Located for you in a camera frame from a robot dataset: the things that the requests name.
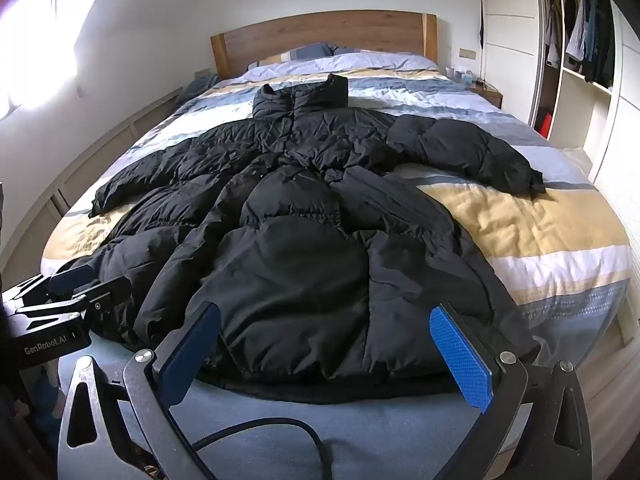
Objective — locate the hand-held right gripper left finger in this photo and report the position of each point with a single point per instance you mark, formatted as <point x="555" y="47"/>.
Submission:
<point x="192" y="345"/>

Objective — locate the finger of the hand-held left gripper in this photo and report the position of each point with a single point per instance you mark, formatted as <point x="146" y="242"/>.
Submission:
<point x="107" y="302"/>
<point x="60" y="282"/>

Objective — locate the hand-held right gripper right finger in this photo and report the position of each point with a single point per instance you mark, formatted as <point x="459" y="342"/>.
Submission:
<point x="462" y="360"/>

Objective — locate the black puffer jacket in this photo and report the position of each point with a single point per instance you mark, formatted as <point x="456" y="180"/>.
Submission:
<point x="310" y="220"/>

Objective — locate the hanging clothes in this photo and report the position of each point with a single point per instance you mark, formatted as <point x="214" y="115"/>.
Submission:
<point x="592" y="30"/>

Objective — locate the bed with striped duvet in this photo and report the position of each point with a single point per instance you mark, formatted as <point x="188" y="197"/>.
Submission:
<point x="525" y="225"/>

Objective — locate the bright window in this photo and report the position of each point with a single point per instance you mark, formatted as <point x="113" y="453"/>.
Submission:
<point x="35" y="55"/>

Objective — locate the blue cloth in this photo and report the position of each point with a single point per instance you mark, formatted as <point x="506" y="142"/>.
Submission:
<point x="197" y="87"/>

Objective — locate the red box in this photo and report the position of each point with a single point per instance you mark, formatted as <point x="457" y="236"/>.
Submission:
<point x="547" y="125"/>

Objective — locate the wooden nightstand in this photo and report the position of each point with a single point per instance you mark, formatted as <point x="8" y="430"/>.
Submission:
<point x="487" y="94"/>

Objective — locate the blue striped pillow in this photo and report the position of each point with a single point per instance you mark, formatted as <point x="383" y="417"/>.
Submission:
<point x="305" y="52"/>

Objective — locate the white wardrobe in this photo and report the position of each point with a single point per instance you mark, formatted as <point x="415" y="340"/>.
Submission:
<point x="510" y="25"/>

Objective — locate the wooden bed headboard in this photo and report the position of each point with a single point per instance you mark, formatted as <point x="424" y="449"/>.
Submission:
<point x="320" y="30"/>

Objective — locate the wall switch plate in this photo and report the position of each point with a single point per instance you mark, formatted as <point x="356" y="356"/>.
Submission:
<point x="467" y="53"/>

